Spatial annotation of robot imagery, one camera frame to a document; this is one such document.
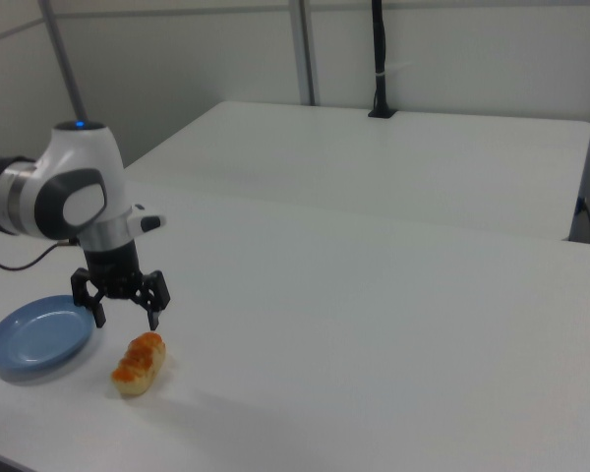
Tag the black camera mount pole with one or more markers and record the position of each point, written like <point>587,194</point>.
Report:
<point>379,49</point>

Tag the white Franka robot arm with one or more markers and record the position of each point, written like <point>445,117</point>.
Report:
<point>78,162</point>

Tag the bread roll with orange topping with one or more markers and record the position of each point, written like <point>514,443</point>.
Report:
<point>137,366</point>

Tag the grey metal partition post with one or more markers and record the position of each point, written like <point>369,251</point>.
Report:
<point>305,49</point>
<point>61,49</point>

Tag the blue round plate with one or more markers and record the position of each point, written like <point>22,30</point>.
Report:
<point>29,339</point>

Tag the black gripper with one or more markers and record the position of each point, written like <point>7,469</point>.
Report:
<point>113,268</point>

